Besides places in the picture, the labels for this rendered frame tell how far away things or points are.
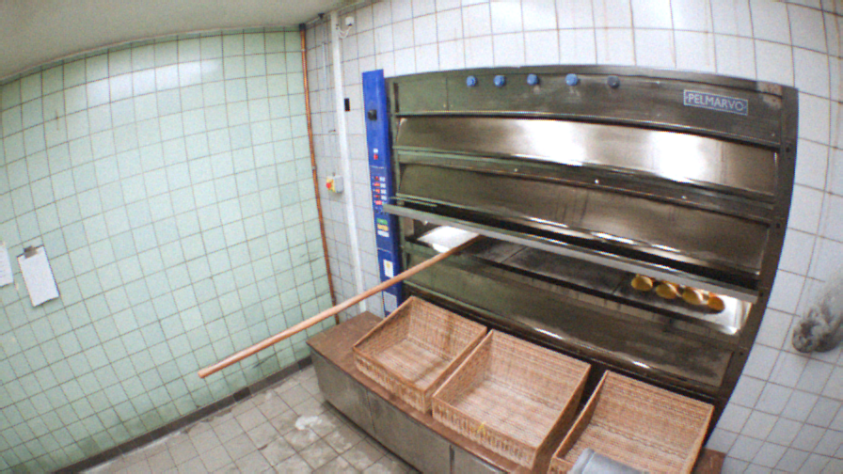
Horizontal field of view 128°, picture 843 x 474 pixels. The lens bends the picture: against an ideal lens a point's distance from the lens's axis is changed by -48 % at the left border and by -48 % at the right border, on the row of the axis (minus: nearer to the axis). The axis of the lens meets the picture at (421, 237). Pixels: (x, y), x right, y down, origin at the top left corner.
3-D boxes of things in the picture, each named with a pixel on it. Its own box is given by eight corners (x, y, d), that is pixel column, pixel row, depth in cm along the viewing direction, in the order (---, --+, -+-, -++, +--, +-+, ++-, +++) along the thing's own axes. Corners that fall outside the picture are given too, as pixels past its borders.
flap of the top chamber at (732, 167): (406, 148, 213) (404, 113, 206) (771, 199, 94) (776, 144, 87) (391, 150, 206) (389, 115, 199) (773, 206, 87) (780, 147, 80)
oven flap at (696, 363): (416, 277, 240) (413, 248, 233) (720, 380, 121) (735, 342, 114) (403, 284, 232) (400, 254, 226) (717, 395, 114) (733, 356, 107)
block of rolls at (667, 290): (655, 245, 194) (657, 237, 193) (730, 263, 163) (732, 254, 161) (628, 289, 154) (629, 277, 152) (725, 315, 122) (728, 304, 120)
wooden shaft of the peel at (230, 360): (201, 381, 113) (198, 374, 112) (198, 377, 115) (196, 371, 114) (492, 234, 228) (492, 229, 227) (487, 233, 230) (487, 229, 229)
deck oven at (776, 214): (527, 287, 409) (529, 82, 337) (715, 342, 269) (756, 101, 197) (395, 381, 283) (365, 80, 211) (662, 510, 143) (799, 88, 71)
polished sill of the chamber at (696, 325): (412, 244, 232) (412, 237, 231) (738, 338, 113) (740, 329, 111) (405, 247, 228) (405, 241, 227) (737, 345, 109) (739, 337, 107)
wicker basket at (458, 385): (490, 369, 205) (492, 326, 195) (582, 406, 168) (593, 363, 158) (430, 418, 172) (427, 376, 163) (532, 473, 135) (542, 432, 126)
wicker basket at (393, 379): (415, 332, 244) (412, 293, 234) (487, 368, 206) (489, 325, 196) (353, 368, 212) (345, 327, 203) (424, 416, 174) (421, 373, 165)
